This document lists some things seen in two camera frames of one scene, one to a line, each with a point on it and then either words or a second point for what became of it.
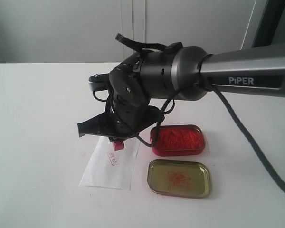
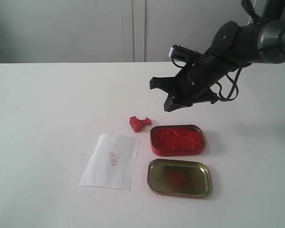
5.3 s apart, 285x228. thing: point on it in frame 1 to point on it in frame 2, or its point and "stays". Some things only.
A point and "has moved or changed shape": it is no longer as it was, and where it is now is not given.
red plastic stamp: [118, 145] has moved or changed shape
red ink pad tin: [178, 140] stays
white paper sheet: [111, 168] stays
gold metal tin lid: [178, 178] stays
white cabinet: [84, 31] stays
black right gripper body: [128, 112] to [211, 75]
